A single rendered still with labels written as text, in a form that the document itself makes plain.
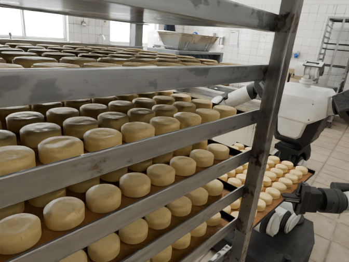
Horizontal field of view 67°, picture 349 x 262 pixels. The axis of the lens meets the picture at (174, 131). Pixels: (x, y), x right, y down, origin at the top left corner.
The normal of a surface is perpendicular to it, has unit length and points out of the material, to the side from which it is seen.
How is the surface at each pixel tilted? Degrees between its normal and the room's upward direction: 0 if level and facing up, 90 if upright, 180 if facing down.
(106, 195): 0
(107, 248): 0
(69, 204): 0
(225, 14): 90
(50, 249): 90
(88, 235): 90
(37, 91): 90
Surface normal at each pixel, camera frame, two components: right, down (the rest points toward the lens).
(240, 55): -0.62, 0.21
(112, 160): 0.71, 0.29
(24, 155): 0.09, -0.94
